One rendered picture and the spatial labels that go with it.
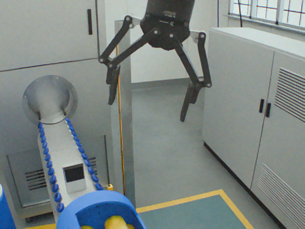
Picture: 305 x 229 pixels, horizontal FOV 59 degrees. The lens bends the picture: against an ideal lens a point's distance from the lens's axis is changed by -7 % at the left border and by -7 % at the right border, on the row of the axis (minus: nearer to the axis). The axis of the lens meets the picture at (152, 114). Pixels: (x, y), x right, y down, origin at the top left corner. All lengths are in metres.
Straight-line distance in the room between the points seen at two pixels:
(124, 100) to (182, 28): 1.03
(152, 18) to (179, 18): 0.05
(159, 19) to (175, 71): 5.19
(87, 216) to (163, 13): 0.76
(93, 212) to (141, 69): 4.55
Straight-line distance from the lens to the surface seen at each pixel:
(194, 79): 0.50
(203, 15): 5.69
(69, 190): 1.48
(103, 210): 1.03
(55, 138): 1.99
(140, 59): 5.37
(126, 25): 0.49
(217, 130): 3.24
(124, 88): 1.45
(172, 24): 0.48
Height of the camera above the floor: 1.85
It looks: 24 degrees down
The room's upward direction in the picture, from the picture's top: straight up
